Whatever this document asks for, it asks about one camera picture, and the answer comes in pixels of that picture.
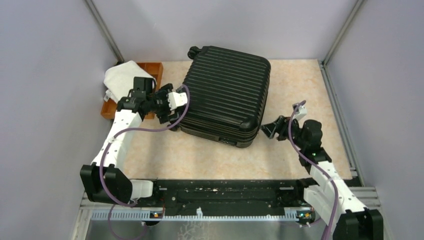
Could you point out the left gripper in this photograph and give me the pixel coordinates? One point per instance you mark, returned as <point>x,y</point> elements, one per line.
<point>163,116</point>

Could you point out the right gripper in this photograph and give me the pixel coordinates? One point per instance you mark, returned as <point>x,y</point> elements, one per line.
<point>281,125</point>

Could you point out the black suitcase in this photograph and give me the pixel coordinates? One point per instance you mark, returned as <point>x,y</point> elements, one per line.
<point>228,94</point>

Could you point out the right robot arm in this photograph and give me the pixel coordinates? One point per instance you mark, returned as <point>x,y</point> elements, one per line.
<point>345,215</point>

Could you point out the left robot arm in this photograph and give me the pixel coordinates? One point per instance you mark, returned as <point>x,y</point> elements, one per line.
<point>143,109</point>

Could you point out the wooden tray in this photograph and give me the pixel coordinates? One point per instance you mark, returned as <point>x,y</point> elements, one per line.
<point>153,68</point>

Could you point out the white folded towel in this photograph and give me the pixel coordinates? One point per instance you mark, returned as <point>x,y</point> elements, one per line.
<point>119,79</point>

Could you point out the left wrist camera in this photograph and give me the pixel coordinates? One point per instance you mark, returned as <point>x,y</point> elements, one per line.
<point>176,100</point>

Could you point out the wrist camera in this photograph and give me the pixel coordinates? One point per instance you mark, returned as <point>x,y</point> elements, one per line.
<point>176,100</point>
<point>300,111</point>

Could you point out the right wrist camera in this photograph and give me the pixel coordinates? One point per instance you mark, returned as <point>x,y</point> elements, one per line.
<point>300,111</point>

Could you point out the aluminium frame rail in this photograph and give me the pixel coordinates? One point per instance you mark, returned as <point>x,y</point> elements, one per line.
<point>192,214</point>

